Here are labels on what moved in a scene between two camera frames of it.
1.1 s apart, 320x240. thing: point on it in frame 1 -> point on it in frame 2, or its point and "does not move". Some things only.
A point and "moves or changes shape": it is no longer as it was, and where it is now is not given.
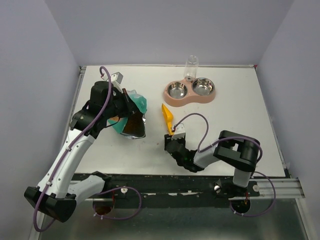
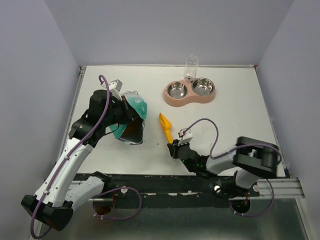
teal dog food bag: (133, 126) moves or changes shape
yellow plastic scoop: (168, 117) moves or changes shape
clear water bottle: (191, 67) does not move
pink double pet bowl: (177, 93) does not move
